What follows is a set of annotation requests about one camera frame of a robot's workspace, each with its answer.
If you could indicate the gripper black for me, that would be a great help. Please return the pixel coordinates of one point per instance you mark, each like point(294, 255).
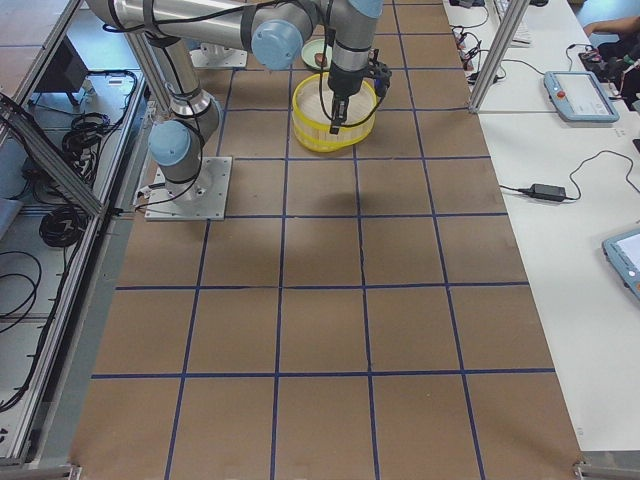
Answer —
point(343, 83)

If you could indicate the brown bun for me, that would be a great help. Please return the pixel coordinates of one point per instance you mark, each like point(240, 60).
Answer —
point(320, 60)

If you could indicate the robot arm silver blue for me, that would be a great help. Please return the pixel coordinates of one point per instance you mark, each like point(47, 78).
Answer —
point(273, 32)

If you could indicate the green plate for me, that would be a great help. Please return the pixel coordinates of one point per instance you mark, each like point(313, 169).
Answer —
point(313, 47)

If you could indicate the brown paper table cover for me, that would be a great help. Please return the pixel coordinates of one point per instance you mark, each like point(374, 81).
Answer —
point(358, 315)

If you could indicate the black power adapter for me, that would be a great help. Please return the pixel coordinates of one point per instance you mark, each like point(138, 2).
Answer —
point(544, 192)

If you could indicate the far teach pendant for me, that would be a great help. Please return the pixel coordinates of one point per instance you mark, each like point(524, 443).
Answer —
point(579, 97)

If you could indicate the teach pendant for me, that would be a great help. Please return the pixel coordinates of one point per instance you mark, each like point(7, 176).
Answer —
point(622, 253)
point(579, 97)

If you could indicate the near teach pendant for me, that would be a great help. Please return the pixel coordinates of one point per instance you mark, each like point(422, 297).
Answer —
point(622, 253)

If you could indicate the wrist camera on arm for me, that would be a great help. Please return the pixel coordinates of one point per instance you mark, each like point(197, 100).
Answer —
point(380, 73)

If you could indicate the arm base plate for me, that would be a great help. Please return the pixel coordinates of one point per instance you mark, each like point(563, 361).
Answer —
point(206, 199)

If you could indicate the aluminium frame post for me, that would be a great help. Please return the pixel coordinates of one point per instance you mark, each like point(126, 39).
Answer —
point(500, 44)

